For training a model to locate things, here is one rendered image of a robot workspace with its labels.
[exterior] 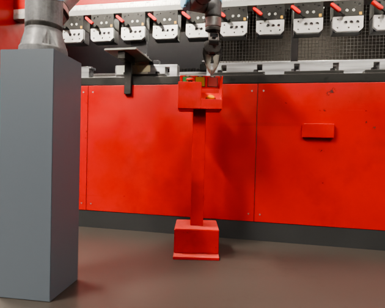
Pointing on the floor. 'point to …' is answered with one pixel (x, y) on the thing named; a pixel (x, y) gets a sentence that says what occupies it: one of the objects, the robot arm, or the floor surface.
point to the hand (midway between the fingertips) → (211, 71)
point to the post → (293, 44)
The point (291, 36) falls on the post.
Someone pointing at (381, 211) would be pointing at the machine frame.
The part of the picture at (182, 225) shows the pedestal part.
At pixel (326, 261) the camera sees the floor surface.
